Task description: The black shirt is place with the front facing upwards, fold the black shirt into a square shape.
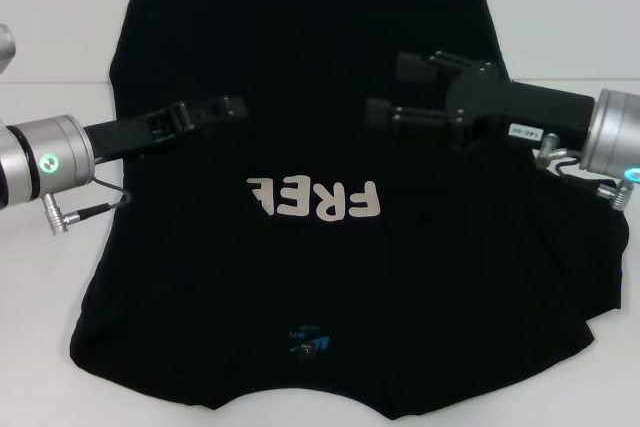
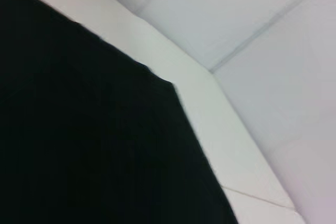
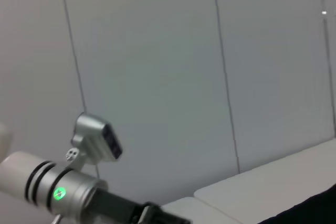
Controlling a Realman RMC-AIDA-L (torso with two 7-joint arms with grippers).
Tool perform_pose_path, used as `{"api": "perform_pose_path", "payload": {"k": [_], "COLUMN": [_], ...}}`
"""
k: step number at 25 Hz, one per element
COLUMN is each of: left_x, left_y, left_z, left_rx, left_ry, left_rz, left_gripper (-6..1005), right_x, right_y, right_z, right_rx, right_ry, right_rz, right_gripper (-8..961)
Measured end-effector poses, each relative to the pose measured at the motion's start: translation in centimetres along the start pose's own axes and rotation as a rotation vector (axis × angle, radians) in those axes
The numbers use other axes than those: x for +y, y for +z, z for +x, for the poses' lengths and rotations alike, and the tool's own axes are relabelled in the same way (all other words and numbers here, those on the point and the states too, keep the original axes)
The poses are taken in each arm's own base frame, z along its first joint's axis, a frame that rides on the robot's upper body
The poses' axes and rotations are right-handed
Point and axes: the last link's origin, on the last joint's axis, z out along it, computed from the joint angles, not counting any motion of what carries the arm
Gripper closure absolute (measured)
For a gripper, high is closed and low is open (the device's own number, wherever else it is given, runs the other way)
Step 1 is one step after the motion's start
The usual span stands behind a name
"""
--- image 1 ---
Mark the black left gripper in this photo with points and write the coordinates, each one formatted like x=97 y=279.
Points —
x=125 y=137

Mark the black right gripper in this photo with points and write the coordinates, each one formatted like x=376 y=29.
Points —
x=525 y=107

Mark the black T-shirt with FREE print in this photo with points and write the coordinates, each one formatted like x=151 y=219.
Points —
x=300 y=22

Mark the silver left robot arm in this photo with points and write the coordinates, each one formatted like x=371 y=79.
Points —
x=50 y=157

